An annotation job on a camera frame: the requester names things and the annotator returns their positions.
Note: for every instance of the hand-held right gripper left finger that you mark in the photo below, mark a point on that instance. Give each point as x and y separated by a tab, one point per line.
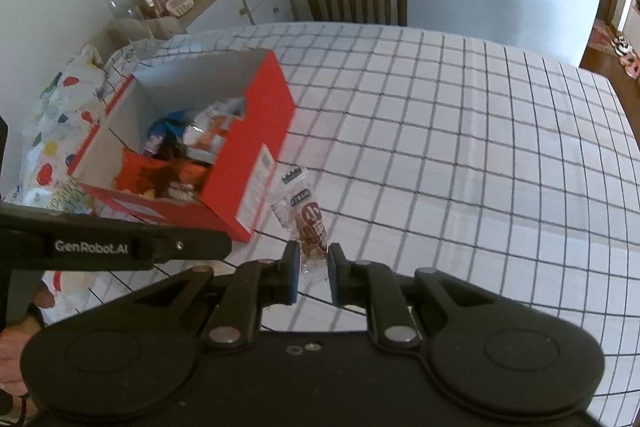
292	279

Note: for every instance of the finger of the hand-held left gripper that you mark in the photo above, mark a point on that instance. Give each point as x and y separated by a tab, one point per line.
200	246

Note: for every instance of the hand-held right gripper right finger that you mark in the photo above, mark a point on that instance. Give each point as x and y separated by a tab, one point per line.
334	279

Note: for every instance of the clear packet with brown snack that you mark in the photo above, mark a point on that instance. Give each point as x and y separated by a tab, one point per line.
306	217

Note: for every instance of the brown foil snack bag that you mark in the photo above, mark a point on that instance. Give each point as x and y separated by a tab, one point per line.
169	167

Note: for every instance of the blue snack packet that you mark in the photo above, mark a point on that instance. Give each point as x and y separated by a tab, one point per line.
164	129

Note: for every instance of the red cardboard box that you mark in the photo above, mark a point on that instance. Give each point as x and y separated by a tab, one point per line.
260	117

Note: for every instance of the person's left hand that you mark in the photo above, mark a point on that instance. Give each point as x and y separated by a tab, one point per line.
12	357

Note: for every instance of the colourful dotted cloth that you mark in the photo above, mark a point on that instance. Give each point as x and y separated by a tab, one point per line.
55	122

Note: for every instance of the checked tablecloth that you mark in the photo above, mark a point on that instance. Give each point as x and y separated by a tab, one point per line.
450	132

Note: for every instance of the beige wavy paper tray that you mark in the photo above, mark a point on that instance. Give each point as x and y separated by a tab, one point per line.
142	29

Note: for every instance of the white digital timer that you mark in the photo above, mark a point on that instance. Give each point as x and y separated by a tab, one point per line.
180	3

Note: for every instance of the doormat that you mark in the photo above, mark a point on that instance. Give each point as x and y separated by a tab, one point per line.
600	38

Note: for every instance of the row of shoes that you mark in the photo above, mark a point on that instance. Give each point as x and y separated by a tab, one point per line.
627	54

